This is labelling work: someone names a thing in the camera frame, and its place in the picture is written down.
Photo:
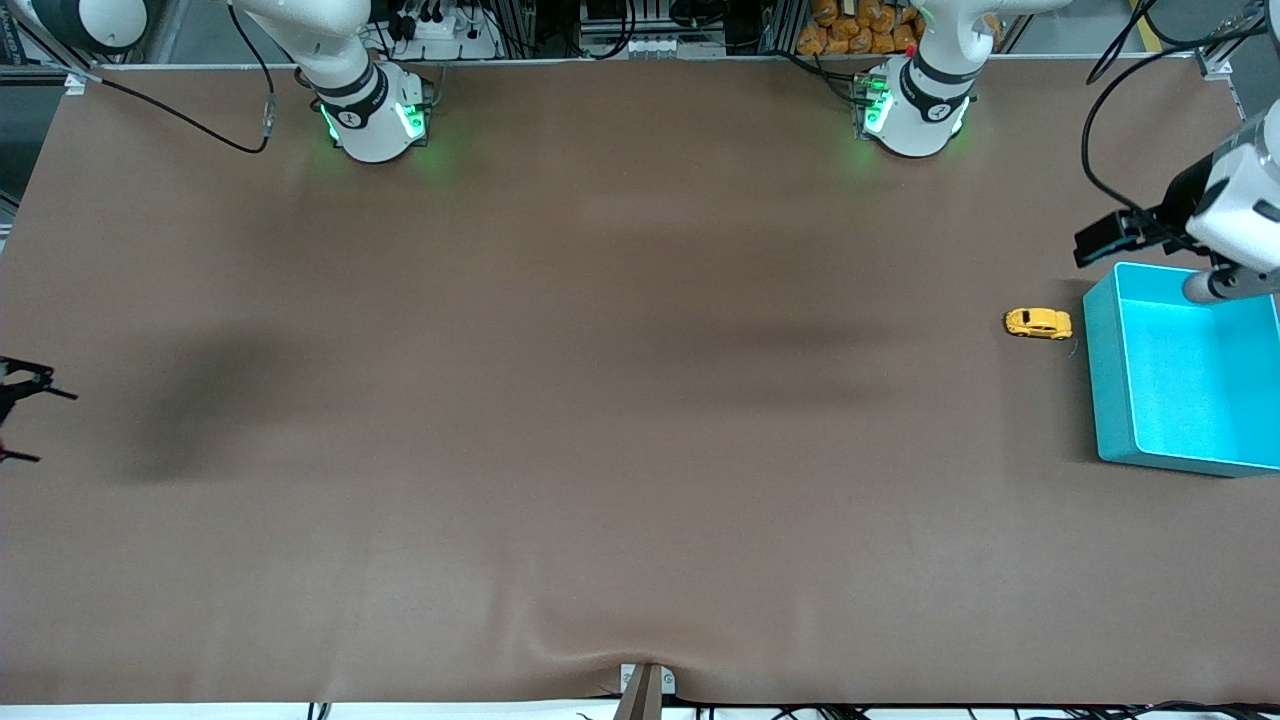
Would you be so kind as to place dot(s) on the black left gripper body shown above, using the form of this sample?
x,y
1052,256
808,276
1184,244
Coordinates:
x,y
1176,208

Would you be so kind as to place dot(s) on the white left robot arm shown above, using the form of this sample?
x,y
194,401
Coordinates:
x,y
920,110

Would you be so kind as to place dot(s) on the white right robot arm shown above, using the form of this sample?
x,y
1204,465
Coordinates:
x,y
365,115

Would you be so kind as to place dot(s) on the yellow beetle toy car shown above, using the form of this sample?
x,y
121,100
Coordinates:
x,y
1038,323

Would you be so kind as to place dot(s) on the aluminium frame profile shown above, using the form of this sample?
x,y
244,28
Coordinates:
x,y
1235,40

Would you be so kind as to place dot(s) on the teal plastic box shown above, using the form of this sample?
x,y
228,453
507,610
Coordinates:
x,y
1180,400

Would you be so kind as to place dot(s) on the white power strip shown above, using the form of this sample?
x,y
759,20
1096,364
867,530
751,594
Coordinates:
x,y
440,40

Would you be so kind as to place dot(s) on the metal table edge bracket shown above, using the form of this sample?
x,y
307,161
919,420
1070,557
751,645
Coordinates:
x,y
645,695

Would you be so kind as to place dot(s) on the brown table mat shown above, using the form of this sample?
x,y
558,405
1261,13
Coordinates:
x,y
640,400

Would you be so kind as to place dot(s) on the grey electronics rack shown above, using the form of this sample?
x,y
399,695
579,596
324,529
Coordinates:
x,y
650,30

